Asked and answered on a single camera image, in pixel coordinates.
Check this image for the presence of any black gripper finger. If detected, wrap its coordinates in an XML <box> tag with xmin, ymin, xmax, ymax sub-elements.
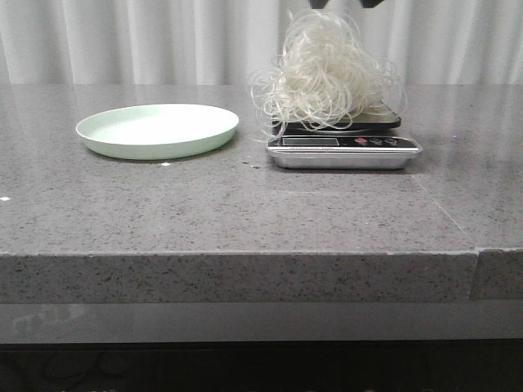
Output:
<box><xmin>309</xmin><ymin>0</ymin><xmax>329</xmax><ymax>9</ymax></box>
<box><xmin>360</xmin><ymin>0</ymin><xmax>384</xmax><ymax>9</ymax></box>

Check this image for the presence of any white vermicelli bundle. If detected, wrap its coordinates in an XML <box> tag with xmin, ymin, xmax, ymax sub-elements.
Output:
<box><xmin>250</xmin><ymin>9</ymin><xmax>407</xmax><ymax>140</ymax></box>

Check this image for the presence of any digital kitchen scale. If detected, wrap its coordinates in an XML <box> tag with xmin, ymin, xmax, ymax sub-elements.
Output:
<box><xmin>266</xmin><ymin>102</ymin><xmax>422</xmax><ymax>170</ymax></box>

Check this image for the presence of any light green plate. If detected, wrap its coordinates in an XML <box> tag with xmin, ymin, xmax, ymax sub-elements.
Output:
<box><xmin>76</xmin><ymin>104</ymin><xmax>239</xmax><ymax>160</ymax></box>

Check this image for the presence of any white curtain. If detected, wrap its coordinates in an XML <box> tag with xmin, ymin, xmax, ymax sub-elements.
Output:
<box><xmin>1</xmin><ymin>1</ymin><xmax>522</xmax><ymax>85</ymax></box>

